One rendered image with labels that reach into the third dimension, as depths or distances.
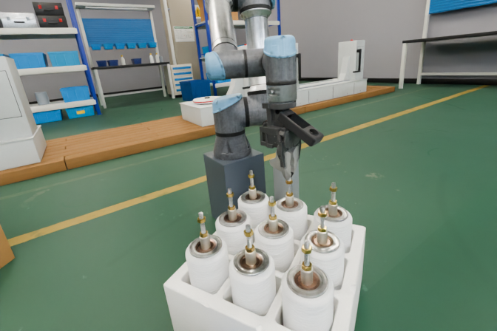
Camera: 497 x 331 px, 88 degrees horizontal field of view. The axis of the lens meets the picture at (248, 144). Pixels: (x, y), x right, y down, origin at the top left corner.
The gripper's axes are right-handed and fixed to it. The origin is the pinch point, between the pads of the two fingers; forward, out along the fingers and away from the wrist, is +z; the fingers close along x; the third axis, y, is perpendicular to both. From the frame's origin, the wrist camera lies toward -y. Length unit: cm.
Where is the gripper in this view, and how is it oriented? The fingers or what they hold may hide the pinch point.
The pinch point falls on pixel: (291, 175)
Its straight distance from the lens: 71.0
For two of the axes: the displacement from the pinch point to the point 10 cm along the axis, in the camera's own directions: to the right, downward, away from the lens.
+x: -6.7, 2.8, -6.9
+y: -7.4, -1.6, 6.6
